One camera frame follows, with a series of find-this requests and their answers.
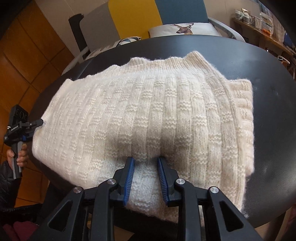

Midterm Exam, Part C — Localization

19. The cream knitted sweater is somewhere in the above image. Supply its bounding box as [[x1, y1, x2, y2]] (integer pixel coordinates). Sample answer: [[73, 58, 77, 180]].
[[32, 52, 254, 222]]

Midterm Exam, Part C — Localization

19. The person's left hand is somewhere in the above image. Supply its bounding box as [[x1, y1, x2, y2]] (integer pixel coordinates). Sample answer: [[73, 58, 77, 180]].
[[6, 144, 29, 169]]

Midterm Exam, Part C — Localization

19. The black round leather stool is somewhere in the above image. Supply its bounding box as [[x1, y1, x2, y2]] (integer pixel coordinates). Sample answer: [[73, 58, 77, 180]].
[[29, 35, 295, 227]]

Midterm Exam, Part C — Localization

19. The yellow blue grey sofa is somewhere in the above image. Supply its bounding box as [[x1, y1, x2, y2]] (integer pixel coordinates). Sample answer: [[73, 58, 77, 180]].
[[68, 0, 246, 58]]

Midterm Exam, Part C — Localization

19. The white patterned pillow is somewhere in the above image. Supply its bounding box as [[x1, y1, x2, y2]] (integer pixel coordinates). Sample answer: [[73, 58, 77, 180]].
[[85, 36, 142, 60]]

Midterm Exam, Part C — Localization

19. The white deer print pillow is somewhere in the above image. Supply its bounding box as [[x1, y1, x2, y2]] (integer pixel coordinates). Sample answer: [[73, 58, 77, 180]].
[[149, 23, 222, 38]]

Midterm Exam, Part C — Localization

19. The wooden desk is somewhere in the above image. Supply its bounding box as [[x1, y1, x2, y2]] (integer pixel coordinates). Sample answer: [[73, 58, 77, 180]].
[[231, 18, 295, 61]]

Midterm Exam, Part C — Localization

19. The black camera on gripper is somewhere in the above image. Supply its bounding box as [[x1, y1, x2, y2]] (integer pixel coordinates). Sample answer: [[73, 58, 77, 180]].
[[7, 104, 29, 129]]

